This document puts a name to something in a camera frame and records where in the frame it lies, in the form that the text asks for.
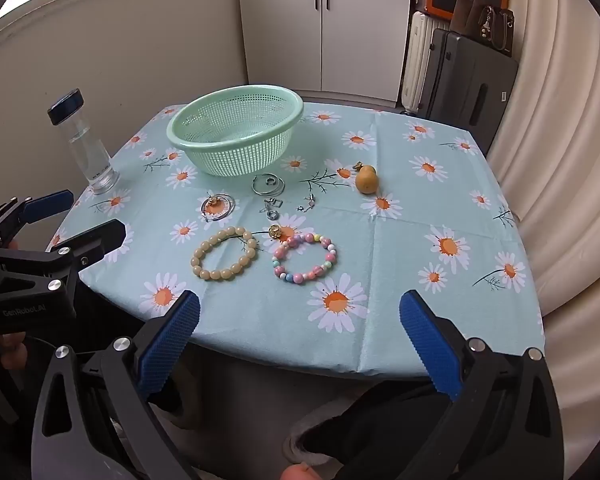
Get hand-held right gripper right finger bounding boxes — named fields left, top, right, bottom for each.
left=399, top=289, right=566, bottom=480

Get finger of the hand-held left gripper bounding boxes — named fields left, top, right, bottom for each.
left=0, top=190, right=75, bottom=250
left=0, top=219, right=127, bottom=286

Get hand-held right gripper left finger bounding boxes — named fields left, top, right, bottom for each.
left=30, top=289, right=202, bottom=480

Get beige bead bracelet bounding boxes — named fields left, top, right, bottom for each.
left=190, top=226, right=258, bottom=282

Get pastel bead bracelet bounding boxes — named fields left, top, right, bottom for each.
left=271, top=232, right=338, bottom=285

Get large silver hoop earring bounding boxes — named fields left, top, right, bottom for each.
left=251, top=173, right=285, bottom=196
left=253, top=175, right=287, bottom=197

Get green plastic mesh basket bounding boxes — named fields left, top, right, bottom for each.
left=166, top=84, right=304, bottom=177

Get person's left hand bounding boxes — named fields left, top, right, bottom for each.
left=0, top=331, right=30, bottom=376

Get clear water bottle black cap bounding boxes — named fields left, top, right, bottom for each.
left=47, top=88, right=121, bottom=196

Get person's dark trouser leg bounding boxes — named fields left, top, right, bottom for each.
left=330, top=380, right=456, bottom=480

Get daisy print tablecloth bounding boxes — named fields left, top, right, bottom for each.
left=45, top=102, right=546, bottom=378

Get thin silver hoop earring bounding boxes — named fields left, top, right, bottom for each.
left=200, top=193, right=236, bottom=223

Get grey fuzzy slipper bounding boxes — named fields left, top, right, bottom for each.
left=285, top=395, right=361, bottom=466

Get small wooden gourd pendant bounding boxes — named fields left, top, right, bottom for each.
left=355, top=161, right=378, bottom=195

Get cream curtain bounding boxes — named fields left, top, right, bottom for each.
left=485, top=0, right=600, bottom=461

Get grey suitcase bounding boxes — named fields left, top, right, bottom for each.
left=425, top=27, right=520, bottom=128

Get white cabinet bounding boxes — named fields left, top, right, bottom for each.
left=237, top=0, right=413, bottom=106

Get white ribbed suitcase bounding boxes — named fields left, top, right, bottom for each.
left=401, top=10, right=453, bottom=116

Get dark handbag with charm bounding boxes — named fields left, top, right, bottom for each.
left=480, top=5, right=516, bottom=58

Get brown bag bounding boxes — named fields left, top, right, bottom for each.
left=450, top=0, right=483, bottom=36

